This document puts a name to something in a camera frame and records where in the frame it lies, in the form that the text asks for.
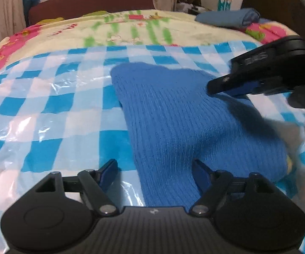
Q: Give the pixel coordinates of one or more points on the floral bed sheet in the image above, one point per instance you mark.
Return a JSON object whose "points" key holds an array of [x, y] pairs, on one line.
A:
{"points": [[141, 29]]}

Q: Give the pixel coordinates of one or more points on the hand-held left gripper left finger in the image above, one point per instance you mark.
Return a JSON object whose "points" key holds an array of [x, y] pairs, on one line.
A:
{"points": [[108, 175]]}

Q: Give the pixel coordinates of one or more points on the folded blue cloth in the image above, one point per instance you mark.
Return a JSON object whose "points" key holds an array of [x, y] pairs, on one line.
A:
{"points": [[226, 18]]}

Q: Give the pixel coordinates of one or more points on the dark wooden board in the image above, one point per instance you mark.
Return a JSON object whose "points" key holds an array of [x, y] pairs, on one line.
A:
{"points": [[276, 2]]}

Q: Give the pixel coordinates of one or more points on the yellow green cloth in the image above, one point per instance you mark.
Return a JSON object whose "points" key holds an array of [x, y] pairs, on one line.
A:
{"points": [[52, 19]]}

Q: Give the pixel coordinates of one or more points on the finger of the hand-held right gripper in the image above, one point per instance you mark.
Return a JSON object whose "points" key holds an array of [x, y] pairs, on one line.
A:
{"points": [[234, 86]]}

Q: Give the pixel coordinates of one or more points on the blue checkered plastic sheet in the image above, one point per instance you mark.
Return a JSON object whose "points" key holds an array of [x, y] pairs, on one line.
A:
{"points": [[49, 111]]}

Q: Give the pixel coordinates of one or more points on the dark red bed headboard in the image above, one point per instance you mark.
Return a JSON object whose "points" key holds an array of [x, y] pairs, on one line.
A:
{"points": [[94, 1]]}

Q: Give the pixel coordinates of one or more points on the blue striped knit sweater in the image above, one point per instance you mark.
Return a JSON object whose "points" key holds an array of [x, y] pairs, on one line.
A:
{"points": [[184, 127]]}

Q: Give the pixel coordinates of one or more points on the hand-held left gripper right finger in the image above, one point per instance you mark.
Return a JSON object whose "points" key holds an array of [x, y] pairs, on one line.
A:
{"points": [[201, 176]]}

